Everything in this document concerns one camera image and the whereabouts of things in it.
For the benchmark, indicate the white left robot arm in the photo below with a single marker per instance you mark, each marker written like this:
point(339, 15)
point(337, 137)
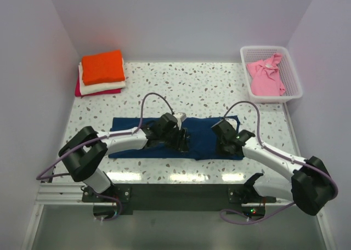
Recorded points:
point(85, 151)

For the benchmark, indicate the aluminium extrusion rail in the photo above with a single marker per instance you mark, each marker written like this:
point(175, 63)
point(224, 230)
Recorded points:
point(60, 194)

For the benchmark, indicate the folded magenta t-shirt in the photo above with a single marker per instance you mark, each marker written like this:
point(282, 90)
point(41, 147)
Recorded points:
point(78, 94)

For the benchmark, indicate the white plastic mesh basket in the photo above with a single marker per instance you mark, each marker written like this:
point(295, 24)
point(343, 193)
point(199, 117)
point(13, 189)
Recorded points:
point(287, 71)

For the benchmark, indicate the navy blue printed t-shirt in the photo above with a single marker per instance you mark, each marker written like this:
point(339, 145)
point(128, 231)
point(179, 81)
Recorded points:
point(201, 143)

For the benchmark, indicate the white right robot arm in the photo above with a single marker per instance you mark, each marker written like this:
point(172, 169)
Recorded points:
point(305, 182)

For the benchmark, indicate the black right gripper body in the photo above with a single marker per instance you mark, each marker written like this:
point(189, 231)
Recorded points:
point(222, 141)

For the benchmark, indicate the pink polo shirt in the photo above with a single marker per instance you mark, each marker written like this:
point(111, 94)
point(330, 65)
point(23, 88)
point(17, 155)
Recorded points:
point(265, 75)

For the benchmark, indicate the folded orange t-shirt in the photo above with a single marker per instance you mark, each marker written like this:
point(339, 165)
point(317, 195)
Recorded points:
point(105, 67)

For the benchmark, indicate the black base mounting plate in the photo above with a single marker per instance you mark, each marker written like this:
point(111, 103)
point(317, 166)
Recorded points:
point(125, 199)

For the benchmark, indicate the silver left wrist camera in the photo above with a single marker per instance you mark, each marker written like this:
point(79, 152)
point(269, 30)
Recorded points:
point(180, 116)

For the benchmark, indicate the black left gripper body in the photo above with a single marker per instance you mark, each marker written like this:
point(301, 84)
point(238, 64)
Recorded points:
point(169, 139)

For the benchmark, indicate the folded cream t-shirt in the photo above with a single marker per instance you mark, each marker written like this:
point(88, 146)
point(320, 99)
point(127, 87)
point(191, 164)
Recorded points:
point(96, 88)

